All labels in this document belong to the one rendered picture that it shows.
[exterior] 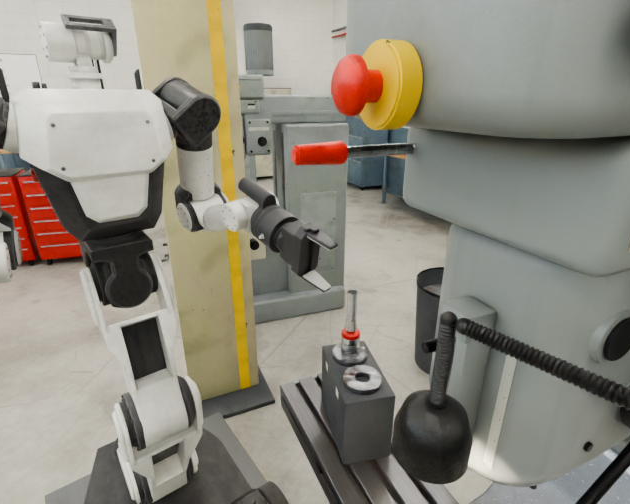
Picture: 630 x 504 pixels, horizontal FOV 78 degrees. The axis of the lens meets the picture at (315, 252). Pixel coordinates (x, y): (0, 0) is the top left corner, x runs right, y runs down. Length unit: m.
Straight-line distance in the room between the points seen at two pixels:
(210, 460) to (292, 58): 9.14
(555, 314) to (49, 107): 0.83
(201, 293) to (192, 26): 1.29
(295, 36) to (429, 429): 9.82
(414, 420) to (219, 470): 1.22
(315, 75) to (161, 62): 8.31
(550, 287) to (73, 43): 0.86
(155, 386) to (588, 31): 0.99
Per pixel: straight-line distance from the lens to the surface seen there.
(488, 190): 0.38
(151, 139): 0.90
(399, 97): 0.28
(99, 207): 0.91
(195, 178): 1.07
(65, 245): 5.08
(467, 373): 0.46
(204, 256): 2.15
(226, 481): 1.52
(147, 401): 1.06
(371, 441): 1.02
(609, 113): 0.27
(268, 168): 8.91
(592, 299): 0.41
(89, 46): 0.94
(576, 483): 1.08
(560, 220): 0.34
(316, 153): 0.39
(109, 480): 1.65
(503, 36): 0.26
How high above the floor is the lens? 1.75
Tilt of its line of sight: 22 degrees down
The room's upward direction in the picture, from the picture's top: straight up
